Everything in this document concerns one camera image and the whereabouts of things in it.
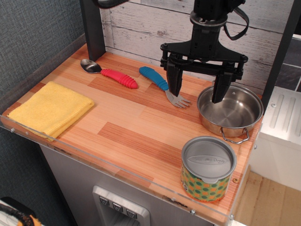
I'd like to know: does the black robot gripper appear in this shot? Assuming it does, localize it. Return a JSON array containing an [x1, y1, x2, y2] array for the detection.
[[160, 23, 248, 104]]

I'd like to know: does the yellow cloth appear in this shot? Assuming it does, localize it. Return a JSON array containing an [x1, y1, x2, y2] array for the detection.
[[8, 81, 94, 141]]

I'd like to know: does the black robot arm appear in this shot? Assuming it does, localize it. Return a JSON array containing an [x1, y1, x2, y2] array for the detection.
[[160, 0, 249, 104]]

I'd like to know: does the stainless steel pot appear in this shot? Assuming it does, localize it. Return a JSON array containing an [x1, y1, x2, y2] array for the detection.
[[197, 85, 263, 144]]

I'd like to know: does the polka dot tin can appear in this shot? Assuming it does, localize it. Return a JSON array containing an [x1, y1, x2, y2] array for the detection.
[[180, 136, 237, 202]]

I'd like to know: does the white toy cabinet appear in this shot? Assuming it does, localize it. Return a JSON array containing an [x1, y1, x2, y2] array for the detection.
[[248, 34, 301, 189]]

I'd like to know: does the grey toy fridge dispenser panel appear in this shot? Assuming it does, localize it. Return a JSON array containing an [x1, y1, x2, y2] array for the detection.
[[92, 186, 151, 226]]

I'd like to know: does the clear acrylic table edge guard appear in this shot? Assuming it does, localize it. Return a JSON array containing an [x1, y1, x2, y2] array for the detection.
[[1, 116, 234, 226]]

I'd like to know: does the black orange object bottom left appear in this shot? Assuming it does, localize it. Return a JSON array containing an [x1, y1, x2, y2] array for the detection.
[[0, 197, 42, 226]]

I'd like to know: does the blue handled metal fork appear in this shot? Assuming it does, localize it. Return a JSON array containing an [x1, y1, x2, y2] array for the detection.
[[139, 66, 190, 108]]

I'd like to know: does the dark grey right post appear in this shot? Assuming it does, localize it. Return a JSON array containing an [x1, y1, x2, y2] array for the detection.
[[261, 0, 301, 113]]

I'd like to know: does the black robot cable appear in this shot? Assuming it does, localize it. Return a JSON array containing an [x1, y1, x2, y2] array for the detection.
[[222, 6, 250, 40]]

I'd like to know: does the red handled metal spoon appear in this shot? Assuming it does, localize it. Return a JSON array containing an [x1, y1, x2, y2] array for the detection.
[[80, 59, 138, 89]]

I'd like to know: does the dark grey vertical post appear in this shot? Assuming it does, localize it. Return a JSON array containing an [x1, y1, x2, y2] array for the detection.
[[79, 0, 106, 61]]

